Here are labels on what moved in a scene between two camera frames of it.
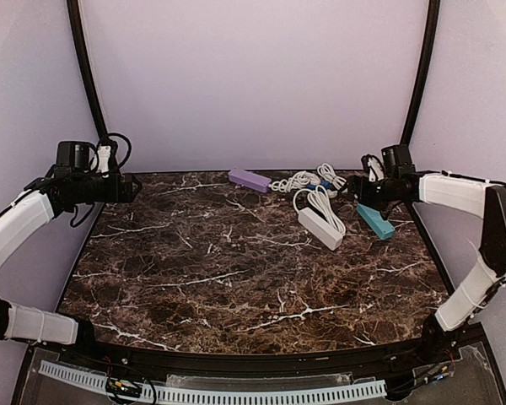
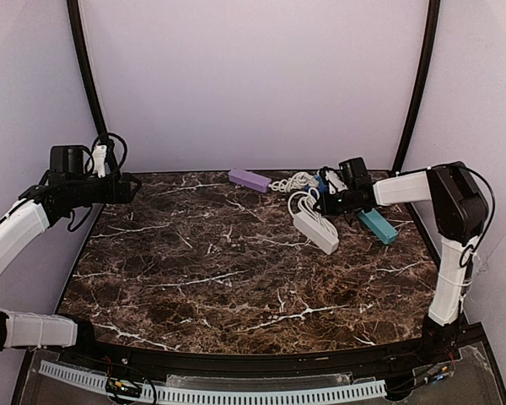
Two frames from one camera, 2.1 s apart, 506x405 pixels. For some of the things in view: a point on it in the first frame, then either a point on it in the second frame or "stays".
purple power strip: x=248 y=179 stays
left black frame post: x=77 y=24 stays
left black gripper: x=124 y=188 stays
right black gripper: x=359 y=190 -> x=328 y=204
